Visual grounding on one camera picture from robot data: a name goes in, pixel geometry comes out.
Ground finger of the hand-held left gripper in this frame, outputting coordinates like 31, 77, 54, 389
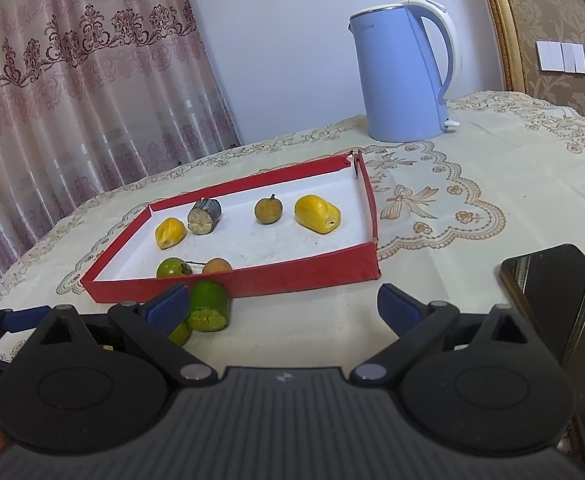
0, 304, 52, 338

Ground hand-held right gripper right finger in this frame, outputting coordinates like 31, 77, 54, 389
350, 283, 553, 387

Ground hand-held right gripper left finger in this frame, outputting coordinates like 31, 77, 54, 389
17, 282, 218, 387

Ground green cucumber piece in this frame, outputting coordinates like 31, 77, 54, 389
186, 280, 232, 333
167, 321, 192, 347

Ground green lime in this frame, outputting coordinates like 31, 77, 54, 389
156, 257, 193, 280

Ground brown longan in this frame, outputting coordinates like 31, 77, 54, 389
254, 194, 282, 225
187, 257, 233, 275

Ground small yellow fruit piece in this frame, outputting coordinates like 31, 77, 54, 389
154, 217, 188, 250

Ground dark eggplant piece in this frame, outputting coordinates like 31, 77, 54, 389
187, 198, 222, 235

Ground red cardboard tray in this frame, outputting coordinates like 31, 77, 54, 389
81, 150, 382, 304

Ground large yellow fruit piece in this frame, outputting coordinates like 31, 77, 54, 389
294, 194, 342, 234

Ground black smartphone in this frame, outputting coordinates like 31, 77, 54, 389
500, 244, 585, 471

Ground cream embroidered tablecloth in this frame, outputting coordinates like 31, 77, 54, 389
0, 91, 585, 476

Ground blue electric kettle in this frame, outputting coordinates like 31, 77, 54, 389
349, 0, 463, 143

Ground pink patterned curtain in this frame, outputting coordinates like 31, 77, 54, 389
0, 0, 243, 311

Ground gold framed wall panel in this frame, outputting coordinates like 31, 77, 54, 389
475, 0, 585, 128

